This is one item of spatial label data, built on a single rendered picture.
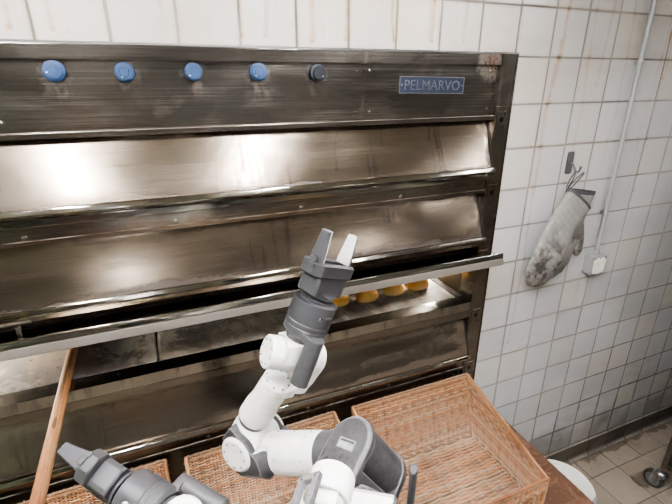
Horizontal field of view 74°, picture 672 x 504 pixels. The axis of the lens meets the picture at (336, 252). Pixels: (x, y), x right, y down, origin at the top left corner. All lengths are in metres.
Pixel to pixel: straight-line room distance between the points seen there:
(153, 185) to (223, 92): 0.31
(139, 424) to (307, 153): 1.00
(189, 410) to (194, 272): 0.50
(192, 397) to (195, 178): 0.73
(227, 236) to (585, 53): 1.42
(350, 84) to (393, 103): 0.16
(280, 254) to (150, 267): 0.38
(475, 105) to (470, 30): 0.24
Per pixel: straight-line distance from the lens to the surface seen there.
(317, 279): 0.81
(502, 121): 1.72
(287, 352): 0.86
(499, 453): 2.05
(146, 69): 1.28
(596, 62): 2.01
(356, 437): 0.87
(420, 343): 1.85
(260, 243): 1.39
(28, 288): 1.40
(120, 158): 1.30
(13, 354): 1.33
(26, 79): 1.30
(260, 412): 0.99
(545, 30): 1.82
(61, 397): 1.49
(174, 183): 1.28
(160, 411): 1.62
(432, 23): 1.53
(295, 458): 0.97
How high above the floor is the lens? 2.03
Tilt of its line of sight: 22 degrees down
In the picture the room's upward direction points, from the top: straight up
